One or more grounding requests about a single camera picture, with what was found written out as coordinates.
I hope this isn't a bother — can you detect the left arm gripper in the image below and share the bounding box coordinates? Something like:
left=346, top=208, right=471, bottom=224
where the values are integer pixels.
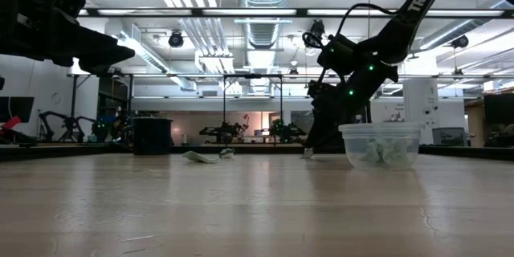
left=22, top=6, right=137, bottom=75

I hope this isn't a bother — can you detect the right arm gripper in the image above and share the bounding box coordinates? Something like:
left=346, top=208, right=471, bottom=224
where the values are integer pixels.
left=304, top=66, right=398, bottom=150

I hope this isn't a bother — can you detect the clear plastic bowl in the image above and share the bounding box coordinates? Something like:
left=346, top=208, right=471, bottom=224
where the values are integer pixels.
left=337, top=122, right=426, bottom=171

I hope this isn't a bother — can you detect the black ceiling spotlight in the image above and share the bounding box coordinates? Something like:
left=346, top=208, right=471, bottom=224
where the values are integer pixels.
left=450, top=35, right=470, bottom=49
left=167, top=31, right=185, bottom=49

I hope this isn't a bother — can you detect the black monitor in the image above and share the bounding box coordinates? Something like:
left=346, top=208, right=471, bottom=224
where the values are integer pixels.
left=0, top=96, right=35, bottom=124
left=483, top=93, right=514, bottom=149

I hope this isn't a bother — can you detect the red object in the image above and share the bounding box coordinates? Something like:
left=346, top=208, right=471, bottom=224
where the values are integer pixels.
left=0, top=115, right=23, bottom=132

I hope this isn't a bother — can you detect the white LED light strip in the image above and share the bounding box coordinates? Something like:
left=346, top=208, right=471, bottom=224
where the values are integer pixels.
left=202, top=8, right=298, bottom=17
left=307, top=8, right=402, bottom=17

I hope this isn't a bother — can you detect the grey bin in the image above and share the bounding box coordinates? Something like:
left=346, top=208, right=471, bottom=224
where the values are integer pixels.
left=431, top=127, right=469, bottom=147

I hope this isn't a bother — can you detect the wooden cabinet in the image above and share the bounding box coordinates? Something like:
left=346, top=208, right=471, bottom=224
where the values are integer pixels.
left=464, top=98, right=486, bottom=149

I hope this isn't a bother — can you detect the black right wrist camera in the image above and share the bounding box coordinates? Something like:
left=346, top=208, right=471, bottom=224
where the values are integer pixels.
left=307, top=80, right=334, bottom=101

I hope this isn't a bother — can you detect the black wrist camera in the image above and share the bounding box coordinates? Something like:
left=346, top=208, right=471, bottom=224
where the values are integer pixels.
left=50, top=0, right=88, bottom=19
left=307, top=80, right=334, bottom=101

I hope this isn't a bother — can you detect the black aluminium station frame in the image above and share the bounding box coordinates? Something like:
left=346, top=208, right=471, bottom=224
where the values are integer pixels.
left=0, top=6, right=514, bottom=162

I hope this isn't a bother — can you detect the black shelving frame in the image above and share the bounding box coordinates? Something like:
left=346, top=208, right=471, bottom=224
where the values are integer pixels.
left=67, top=72, right=136, bottom=145

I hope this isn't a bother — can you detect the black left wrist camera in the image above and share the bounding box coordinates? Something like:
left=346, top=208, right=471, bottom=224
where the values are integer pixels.
left=50, top=0, right=88, bottom=19

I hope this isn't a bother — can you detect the background black station frame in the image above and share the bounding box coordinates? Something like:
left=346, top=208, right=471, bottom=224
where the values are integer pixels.
left=222, top=73, right=284, bottom=145

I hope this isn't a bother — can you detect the black overhead camera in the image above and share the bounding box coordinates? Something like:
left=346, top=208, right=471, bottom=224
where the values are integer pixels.
left=308, top=18, right=327, bottom=38

